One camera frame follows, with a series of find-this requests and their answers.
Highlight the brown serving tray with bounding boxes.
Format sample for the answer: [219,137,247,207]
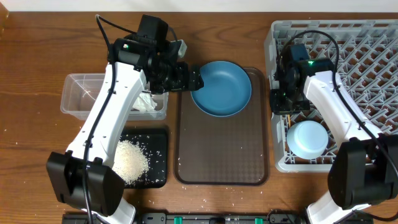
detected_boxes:
[174,68,269,185]

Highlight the dark blue plate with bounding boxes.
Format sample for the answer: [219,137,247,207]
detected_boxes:
[191,61,252,117]

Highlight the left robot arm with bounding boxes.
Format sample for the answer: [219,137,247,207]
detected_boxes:
[46,15,204,223]

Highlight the pile of white rice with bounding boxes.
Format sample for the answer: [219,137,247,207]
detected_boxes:
[112,140,149,185]

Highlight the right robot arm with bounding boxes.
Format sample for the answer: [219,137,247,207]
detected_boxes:
[270,44,397,223]

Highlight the large white tissue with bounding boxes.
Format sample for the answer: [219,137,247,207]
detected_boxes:
[132,92,157,113]

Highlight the white bowl blue rim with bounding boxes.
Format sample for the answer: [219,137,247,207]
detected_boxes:
[286,121,328,159]

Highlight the clear plastic bin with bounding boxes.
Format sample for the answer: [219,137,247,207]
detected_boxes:
[60,73,169,121]

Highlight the grey dishwasher rack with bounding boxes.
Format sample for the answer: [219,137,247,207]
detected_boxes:
[264,20,397,172]

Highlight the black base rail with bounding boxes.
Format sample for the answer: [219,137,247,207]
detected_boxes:
[61,212,308,224]

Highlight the black plastic tray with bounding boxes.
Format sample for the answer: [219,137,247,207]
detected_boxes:
[120,128,169,189]

